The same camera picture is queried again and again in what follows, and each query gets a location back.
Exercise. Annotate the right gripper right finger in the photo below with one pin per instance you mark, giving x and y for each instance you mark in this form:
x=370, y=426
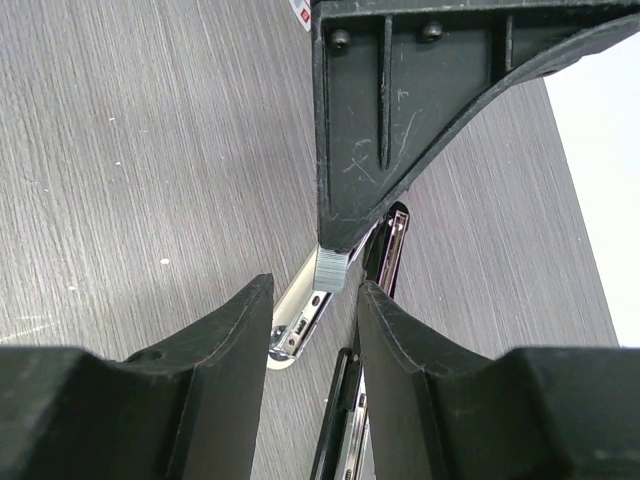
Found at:
x=440, y=411

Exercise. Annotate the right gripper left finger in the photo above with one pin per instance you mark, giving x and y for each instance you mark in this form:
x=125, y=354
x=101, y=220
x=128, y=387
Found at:
x=187, y=407

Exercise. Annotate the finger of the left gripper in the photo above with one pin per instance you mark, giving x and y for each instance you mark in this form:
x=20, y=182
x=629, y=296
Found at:
x=395, y=81

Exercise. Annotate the red white staple box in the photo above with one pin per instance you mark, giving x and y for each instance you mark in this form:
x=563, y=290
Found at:
x=302, y=11

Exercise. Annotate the grey staple strip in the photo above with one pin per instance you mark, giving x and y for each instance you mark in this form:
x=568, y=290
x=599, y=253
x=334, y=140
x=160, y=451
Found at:
x=330, y=270

